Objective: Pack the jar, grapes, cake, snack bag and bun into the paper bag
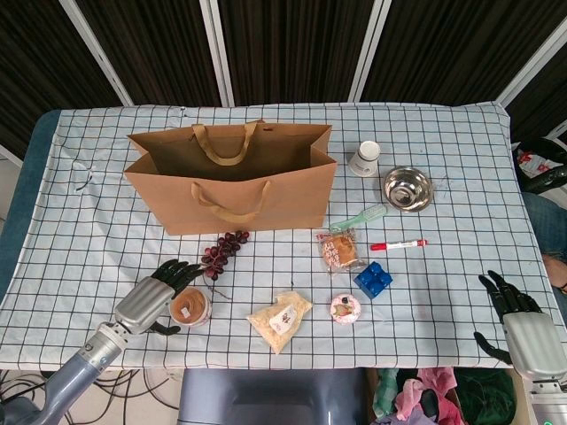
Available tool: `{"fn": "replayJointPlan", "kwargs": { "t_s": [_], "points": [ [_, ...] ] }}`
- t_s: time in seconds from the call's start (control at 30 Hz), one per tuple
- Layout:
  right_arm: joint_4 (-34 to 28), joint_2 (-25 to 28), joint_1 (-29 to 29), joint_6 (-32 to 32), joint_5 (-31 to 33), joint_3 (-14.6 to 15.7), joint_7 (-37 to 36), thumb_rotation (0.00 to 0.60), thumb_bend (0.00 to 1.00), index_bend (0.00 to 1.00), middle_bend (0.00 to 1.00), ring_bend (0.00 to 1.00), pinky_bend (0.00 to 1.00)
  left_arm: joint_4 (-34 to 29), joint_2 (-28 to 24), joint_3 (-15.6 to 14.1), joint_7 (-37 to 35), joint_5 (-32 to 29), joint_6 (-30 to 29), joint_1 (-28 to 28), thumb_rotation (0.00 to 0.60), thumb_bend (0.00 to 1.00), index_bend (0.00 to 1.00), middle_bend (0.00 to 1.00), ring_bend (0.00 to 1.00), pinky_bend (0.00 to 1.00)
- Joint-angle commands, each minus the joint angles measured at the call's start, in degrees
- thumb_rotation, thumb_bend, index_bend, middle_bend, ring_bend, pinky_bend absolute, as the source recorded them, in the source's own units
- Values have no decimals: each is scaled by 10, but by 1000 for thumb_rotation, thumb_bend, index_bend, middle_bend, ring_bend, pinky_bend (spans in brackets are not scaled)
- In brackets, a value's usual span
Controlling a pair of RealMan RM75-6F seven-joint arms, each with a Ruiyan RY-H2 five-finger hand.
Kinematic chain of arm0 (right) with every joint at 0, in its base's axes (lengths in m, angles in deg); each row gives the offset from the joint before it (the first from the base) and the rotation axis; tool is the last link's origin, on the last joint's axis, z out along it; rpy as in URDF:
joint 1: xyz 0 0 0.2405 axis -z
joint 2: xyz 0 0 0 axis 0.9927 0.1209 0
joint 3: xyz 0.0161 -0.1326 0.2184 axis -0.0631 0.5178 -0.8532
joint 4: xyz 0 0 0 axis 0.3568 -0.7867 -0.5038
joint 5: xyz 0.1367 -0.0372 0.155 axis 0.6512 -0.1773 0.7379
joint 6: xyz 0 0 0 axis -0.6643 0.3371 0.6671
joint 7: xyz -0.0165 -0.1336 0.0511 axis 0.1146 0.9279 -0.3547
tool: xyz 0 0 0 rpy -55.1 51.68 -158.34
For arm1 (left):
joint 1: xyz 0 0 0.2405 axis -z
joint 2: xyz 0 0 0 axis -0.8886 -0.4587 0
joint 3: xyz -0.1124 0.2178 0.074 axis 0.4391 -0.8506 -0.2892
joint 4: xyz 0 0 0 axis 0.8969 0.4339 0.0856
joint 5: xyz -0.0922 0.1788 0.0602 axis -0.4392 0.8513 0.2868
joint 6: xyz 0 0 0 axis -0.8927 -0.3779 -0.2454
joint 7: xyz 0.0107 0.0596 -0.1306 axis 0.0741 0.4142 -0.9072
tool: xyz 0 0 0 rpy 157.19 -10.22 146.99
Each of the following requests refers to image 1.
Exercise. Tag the pile of colourful clothes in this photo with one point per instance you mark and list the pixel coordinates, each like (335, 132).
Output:
(416, 394)

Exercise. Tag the dark red grape bunch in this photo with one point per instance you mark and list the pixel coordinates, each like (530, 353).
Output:
(217, 257)

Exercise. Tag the stainless steel bowl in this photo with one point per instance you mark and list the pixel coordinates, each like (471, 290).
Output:
(408, 189)

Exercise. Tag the beige snack packet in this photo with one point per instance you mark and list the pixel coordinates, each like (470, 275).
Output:
(266, 327)

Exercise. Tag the dark partition screen white frames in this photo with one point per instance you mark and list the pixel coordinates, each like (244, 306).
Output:
(288, 44)

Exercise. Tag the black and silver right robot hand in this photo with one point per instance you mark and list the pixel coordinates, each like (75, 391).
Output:
(529, 341)

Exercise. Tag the black bag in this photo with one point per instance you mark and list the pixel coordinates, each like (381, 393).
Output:
(547, 148)

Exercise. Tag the blue toy building block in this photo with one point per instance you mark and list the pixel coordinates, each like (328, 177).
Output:
(373, 281)

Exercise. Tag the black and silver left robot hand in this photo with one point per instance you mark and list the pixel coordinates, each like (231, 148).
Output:
(144, 305)

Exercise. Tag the blue table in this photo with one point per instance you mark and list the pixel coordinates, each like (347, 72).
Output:
(31, 177)

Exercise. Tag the red and white marker pen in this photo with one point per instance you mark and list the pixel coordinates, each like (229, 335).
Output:
(398, 244)

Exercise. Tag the white paper cup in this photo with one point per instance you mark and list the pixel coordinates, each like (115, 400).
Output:
(364, 161)

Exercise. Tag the pink toy strawberry cake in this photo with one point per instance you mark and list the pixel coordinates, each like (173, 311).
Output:
(345, 309)

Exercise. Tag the white black-checked tablecloth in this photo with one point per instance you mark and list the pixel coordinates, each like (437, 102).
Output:
(421, 319)

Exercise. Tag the red and white package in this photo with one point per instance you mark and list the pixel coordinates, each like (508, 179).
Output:
(531, 163)

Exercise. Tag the person's leg in jeans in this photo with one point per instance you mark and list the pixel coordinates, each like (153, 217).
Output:
(549, 226)

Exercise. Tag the packaged pastry snack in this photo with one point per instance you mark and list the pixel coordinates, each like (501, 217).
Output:
(340, 251)

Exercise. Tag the grey-blue robot torso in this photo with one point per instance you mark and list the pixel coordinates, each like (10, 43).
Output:
(270, 398)

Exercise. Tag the brown paper shopping bag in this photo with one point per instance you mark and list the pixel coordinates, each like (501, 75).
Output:
(288, 199)

